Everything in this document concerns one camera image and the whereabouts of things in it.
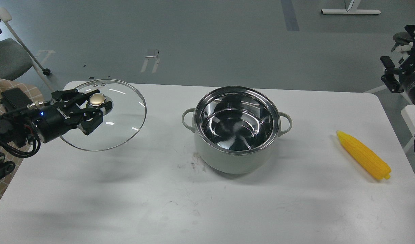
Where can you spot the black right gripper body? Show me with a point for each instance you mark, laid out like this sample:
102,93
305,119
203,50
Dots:
402,78

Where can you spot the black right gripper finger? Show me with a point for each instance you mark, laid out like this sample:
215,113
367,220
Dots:
387,62

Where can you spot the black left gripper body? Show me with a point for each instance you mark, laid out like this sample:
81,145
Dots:
57,118

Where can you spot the pale green steel pot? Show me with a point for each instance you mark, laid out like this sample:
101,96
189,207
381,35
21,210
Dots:
235,128

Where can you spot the yellow toy corn cob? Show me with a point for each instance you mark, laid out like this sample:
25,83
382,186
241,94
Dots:
364,156

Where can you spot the white desk leg base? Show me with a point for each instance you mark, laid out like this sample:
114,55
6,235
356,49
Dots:
351,9

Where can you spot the glass pot lid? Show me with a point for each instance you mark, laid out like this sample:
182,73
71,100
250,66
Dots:
118,126

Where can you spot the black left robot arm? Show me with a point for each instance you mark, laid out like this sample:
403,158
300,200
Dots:
26,125

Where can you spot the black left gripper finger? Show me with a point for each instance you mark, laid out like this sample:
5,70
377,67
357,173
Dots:
106,107
72,95

